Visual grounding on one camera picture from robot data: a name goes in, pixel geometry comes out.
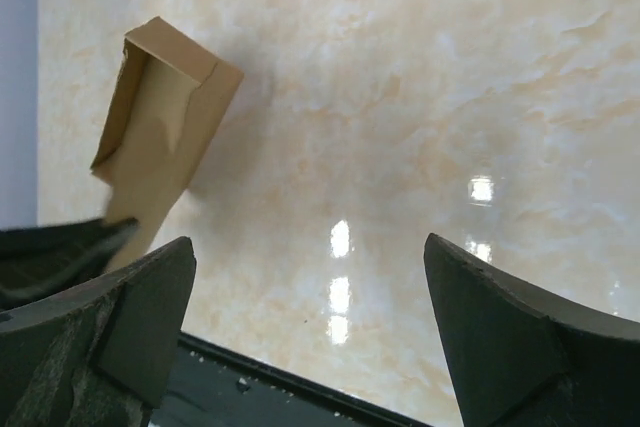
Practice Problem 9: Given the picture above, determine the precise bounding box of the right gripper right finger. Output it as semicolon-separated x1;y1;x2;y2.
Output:
424;233;639;427

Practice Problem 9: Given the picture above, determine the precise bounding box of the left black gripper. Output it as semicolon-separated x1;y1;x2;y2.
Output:
1;218;138;310

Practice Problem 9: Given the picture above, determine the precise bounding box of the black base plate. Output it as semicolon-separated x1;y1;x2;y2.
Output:
149;332;423;427

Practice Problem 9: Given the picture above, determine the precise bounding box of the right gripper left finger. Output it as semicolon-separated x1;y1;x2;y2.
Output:
1;237;196;426

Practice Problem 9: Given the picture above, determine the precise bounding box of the brown cardboard box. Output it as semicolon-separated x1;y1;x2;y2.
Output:
91;16;244;271

